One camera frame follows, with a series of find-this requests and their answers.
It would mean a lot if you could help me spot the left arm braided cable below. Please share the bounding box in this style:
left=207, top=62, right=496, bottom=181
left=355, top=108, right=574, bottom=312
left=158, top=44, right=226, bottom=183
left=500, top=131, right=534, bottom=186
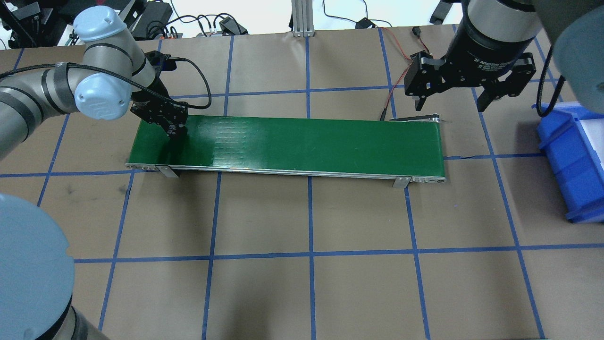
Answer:
left=0, top=57, right=212, bottom=110

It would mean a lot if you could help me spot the black power adapter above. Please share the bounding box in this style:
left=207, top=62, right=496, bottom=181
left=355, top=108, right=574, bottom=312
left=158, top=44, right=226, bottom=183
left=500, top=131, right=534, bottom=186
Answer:
left=218, top=17, right=249, bottom=36

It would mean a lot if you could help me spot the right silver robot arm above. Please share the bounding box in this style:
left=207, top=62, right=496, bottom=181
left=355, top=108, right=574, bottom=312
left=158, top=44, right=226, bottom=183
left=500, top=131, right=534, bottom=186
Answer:
left=404, top=0, right=603, bottom=113

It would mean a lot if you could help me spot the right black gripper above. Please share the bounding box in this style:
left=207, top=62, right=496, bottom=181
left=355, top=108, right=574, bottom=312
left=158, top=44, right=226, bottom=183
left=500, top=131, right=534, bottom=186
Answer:
left=404, top=51, right=537, bottom=112

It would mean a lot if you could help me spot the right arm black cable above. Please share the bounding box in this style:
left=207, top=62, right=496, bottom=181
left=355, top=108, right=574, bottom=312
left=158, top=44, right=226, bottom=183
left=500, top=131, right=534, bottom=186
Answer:
left=533, top=38, right=566, bottom=118

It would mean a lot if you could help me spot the green conveyor belt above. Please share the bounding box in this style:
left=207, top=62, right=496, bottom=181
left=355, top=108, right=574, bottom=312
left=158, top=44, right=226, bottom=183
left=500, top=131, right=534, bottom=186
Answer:
left=126, top=115, right=447, bottom=187

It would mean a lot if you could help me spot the aluminium frame post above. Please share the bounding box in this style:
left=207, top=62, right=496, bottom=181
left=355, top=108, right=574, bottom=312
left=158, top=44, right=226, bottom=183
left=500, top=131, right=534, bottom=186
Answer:
left=291, top=0, right=315, bottom=37

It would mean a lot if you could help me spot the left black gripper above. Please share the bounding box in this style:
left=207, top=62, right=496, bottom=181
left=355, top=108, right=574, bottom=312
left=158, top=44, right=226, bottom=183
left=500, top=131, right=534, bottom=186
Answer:
left=130, top=51, right=188, bottom=139

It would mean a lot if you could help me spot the blue plastic bin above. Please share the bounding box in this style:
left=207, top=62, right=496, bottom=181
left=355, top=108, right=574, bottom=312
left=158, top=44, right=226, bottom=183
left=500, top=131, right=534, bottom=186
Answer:
left=537, top=102, right=604, bottom=223

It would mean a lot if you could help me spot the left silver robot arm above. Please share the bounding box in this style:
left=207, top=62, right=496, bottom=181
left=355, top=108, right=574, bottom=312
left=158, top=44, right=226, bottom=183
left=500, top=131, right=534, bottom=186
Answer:
left=1, top=6, right=188, bottom=340

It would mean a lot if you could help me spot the black cylindrical capacitor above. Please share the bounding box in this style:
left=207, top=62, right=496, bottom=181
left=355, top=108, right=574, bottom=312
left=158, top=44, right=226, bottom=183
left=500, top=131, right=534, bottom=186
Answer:
left=170, top=126, right=187, bottom=140

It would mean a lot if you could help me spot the red black conveyor cable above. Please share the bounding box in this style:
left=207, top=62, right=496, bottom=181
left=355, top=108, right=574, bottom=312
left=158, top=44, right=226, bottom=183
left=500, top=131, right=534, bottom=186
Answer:
left=379, top=27, right=431, bottom=121

